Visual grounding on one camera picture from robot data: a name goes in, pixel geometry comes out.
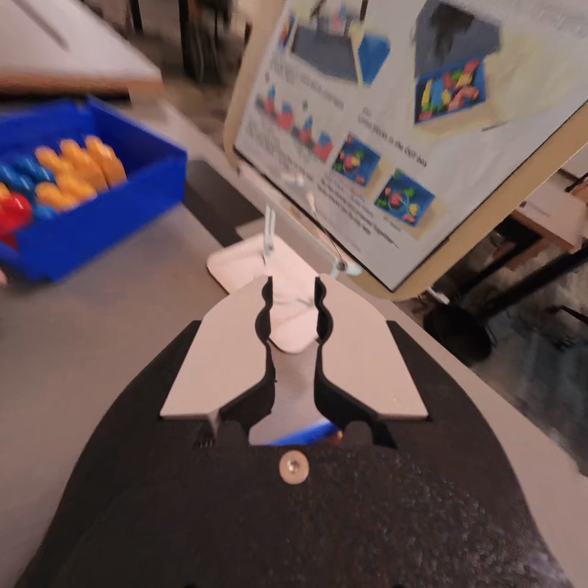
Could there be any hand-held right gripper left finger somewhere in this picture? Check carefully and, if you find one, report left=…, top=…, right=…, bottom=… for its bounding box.
left=161, top=276, right=275, bottom=435

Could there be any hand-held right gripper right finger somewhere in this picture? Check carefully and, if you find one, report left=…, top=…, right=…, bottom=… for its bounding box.
left=315, top=274, right=429, bottom=425

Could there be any blue bin for built steps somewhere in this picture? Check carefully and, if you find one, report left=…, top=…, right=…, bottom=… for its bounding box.
left=266, top=422, right=341, bottom=447

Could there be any blue bin with block pile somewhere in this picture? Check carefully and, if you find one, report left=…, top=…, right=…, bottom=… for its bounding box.
left=0, top=96, right=188, bottom=282

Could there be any pile of mega blocks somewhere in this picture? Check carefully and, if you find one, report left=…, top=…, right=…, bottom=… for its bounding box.
left=0, top=135, right=127, bottom=251

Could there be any instruction sheet on white stand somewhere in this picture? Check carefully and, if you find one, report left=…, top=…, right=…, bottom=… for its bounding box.
left=207, top=0, right=588, bottom=354

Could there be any printed instruction sheet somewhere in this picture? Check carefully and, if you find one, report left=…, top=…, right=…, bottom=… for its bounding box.
left=234, top=0, right=588, bottom=290

